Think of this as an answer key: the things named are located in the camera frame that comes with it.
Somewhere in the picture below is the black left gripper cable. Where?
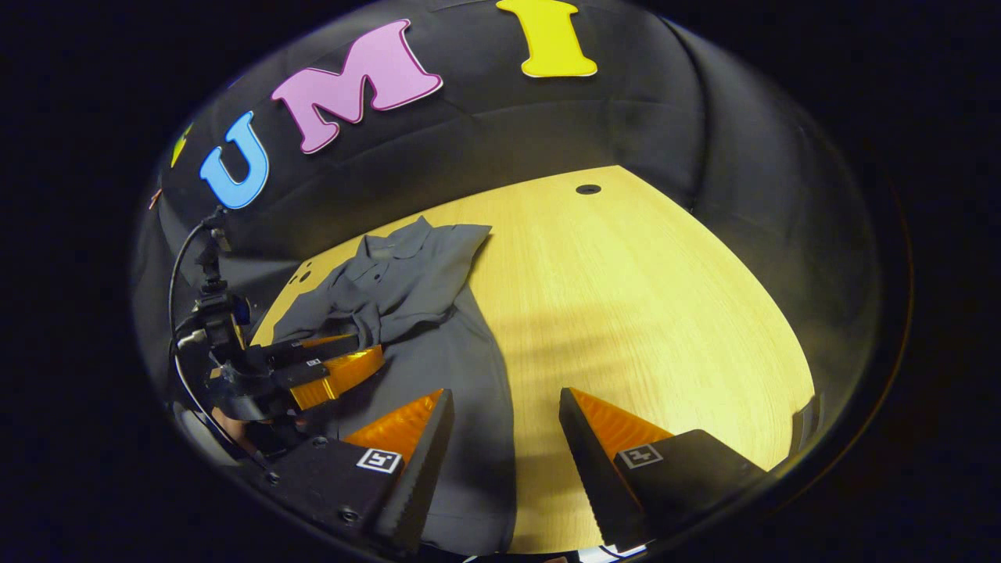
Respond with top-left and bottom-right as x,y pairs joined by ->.
167,217 -> 235,450

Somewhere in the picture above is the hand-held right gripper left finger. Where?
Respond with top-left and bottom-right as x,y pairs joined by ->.
250,387 -> 456,554

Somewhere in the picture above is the black backdrop cloth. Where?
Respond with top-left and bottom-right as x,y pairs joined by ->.
129,0 -> 884,407

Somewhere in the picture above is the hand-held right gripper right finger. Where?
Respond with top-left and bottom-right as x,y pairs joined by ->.
558,385 -> 771,552

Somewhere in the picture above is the grey polo shirt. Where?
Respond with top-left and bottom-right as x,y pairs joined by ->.
270,217 -> 518,558

